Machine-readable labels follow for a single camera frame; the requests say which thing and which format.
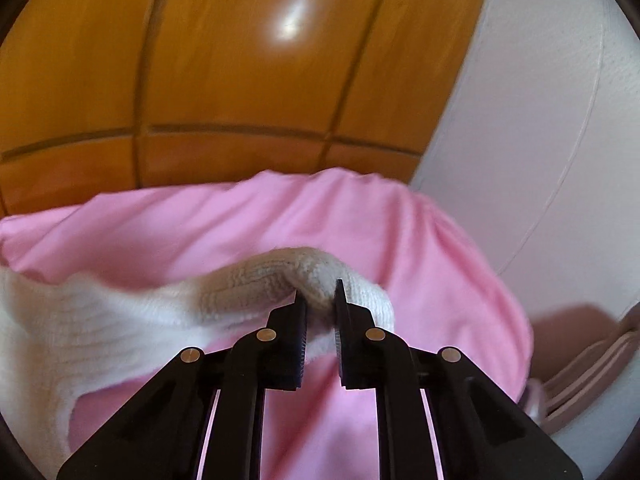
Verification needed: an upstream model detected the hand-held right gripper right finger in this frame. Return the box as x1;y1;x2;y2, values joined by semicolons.
332;280;583;480

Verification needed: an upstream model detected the white knitted towel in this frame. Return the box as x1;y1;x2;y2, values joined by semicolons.
0;246;396;461

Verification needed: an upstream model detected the pink bed sheet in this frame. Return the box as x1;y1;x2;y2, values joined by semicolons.
0;169;533;480

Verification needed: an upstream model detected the wooden wardrobe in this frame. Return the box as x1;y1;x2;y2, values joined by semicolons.
0;0;496;216

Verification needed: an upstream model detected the white padded headboard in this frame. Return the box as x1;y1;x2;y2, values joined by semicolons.
410;0;640;441

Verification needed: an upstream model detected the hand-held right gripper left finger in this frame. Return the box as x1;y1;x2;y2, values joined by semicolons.
56;292;308;480

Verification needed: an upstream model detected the dusty pink striped cloth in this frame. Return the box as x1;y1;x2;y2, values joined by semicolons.
530;302;640;433

